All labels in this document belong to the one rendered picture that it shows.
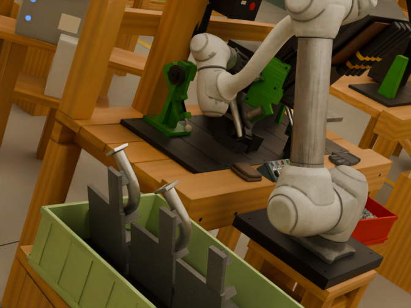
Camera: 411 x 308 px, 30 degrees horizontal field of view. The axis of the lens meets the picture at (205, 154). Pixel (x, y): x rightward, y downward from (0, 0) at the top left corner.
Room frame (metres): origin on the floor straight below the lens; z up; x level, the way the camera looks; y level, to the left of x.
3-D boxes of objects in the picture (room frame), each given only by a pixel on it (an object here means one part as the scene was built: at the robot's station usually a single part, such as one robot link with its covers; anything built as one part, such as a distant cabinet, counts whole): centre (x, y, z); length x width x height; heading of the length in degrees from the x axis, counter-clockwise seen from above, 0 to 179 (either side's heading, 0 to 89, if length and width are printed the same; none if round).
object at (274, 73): (2.96, -0.15, 1.17); 0.13 x 0.12 x 0.20; 146
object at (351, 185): (2.28, -0.44, 1.06); 0.18 x 0.16 x 0.22; 143
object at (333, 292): (2.29, -0.45, 0.83); 0.32 x 0.32 x 0.04; 56
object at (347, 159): (3.20, -0.57, 0.91); 0.20 x 0.11 x 0.03; 150
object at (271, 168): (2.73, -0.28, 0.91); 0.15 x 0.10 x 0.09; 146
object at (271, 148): (3.06, -0.14, 0.89); 1.10 x 0.42 x 0.02; 146
